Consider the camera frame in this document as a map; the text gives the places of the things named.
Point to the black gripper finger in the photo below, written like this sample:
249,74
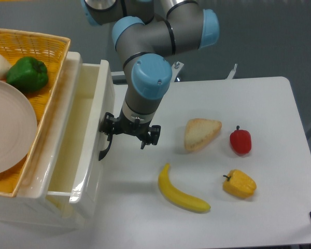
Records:
150,136
108,127

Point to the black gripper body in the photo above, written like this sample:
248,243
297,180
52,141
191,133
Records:
138,129

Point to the white drawer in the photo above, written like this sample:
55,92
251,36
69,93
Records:
75,181

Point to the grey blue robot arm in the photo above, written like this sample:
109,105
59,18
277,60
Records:
143,43

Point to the white drawer cabinet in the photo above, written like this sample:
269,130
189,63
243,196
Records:
31,204

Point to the toasted bread slice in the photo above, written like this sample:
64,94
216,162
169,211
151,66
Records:
199,132

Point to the yellow banana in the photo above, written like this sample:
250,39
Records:
177,197

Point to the red bell pepper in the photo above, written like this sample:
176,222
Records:
240,141

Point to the yellow woven basket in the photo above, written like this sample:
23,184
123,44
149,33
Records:
51,50

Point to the green bell pepper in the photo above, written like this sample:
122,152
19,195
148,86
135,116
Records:
28,75

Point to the pink plate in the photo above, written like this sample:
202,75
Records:
18,126

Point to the yellow bell pepper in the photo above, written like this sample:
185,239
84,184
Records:
239,184

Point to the white metal bracket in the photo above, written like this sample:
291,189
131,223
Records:
232,72

